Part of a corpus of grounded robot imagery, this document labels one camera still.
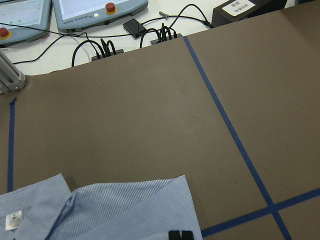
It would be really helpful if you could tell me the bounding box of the brown paper table cover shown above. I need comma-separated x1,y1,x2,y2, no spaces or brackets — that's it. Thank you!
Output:
0,0,320,240

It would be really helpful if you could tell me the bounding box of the blue striped button shirt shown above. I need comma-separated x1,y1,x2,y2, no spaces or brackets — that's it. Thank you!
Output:
0,174,202,240

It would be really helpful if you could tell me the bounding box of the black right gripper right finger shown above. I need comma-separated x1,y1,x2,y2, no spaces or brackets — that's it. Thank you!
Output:
181,230,194,240

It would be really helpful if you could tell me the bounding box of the grey teach pendant with red button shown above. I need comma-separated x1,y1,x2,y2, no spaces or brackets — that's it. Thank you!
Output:
52,0,149,33

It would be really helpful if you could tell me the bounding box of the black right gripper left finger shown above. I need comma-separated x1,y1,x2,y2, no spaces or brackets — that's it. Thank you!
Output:
168,230,182,240

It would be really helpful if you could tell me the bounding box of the small black phone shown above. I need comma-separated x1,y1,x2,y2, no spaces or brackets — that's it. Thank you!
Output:
122,19,147,39

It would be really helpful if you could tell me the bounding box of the black box with white label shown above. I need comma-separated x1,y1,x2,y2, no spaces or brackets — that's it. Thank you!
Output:
211,0,287,28

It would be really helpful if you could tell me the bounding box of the black orange usb hub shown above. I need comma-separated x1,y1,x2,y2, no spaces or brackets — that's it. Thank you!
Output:
91,38,124,62
150,24,183,45

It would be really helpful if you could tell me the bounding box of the aluminium profile post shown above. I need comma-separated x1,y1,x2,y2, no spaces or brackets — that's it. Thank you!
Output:
0,52,26,95

